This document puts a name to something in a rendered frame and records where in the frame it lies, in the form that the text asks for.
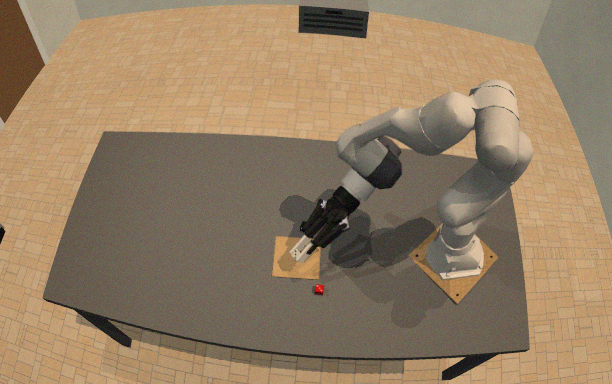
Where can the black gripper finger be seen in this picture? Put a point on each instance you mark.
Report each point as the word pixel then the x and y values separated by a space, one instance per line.
pixel 315 222
pixel 327 234

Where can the tan square mat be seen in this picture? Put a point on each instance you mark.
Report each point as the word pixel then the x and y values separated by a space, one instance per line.
pixel 285 266

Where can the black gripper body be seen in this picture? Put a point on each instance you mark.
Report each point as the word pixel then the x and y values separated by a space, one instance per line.
pixel 344 203

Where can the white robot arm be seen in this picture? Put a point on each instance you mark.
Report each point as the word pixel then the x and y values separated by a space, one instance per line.
pixel 430 130

